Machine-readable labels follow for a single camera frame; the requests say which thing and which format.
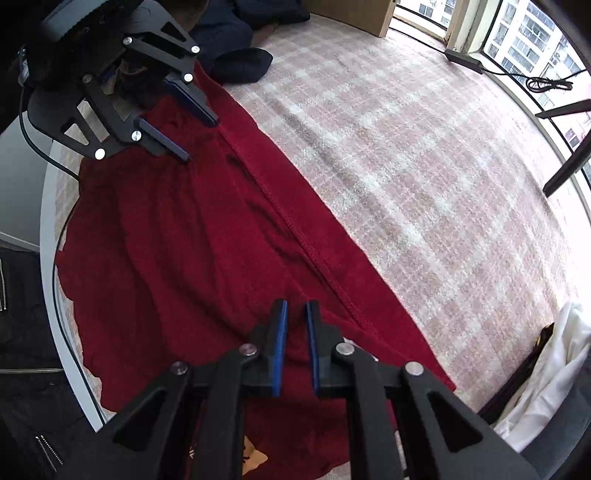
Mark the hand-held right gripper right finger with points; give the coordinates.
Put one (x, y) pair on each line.
(314, 341)

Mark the black zippered jacket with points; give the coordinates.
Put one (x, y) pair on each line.
(27, 369)

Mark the dark red garment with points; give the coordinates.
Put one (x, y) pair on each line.
(184, 254)

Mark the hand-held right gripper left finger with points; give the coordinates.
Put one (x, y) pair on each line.
(279, 341)

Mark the black tripod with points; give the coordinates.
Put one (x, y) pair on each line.
(565, 170)

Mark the dark navy garment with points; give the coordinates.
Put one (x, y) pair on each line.
(240, 64)

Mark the pink plaid blanket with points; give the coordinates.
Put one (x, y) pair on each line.
(415, 161)

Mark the dark grey folded garment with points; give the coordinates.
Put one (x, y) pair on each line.
(568, 438)

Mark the large light wooden board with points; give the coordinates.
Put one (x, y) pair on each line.
(360, 14)

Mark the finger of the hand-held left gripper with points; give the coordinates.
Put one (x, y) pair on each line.
(194, 99)
(166, 141)

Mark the white folded garment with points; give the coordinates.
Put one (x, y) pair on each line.
(554, 383)

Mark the apartment buildings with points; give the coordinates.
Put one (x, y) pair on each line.
(521, 32)

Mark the white window frame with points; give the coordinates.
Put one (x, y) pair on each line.
(466, 27)

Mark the black folded garment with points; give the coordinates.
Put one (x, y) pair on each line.
(517, 387)

